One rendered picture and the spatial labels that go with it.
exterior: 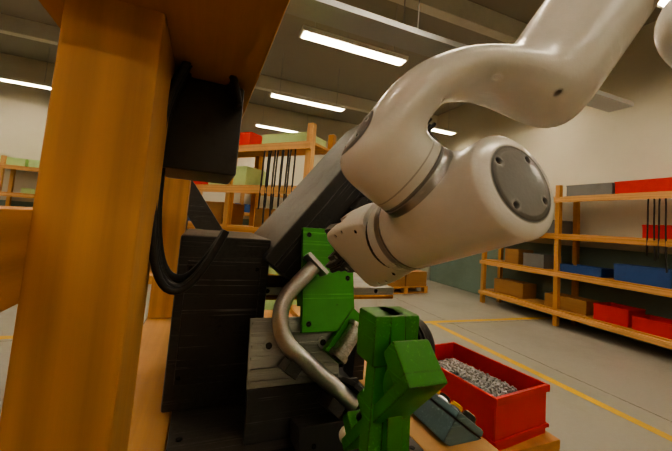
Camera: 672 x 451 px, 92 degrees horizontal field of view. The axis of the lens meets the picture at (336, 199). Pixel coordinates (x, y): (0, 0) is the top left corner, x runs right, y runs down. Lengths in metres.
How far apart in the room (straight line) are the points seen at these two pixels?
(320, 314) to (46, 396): 0.42
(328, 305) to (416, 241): 0.43
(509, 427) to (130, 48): 1.02
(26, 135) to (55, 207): 10.16
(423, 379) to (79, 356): 0.36
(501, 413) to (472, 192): 0.78
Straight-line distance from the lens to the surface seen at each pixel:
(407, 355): 0.43
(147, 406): 0.89
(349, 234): 0.40
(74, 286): 0.42
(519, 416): 1.04
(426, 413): 0.80
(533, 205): 0.27
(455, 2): 5.55
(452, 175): 0.26
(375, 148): 0.26
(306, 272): 0.65
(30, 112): 10.66
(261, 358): 0.68
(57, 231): 0.42
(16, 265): 0.42
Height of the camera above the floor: 1.28
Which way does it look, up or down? 5 degrees up
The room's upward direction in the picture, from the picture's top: 5 degrees clockwise
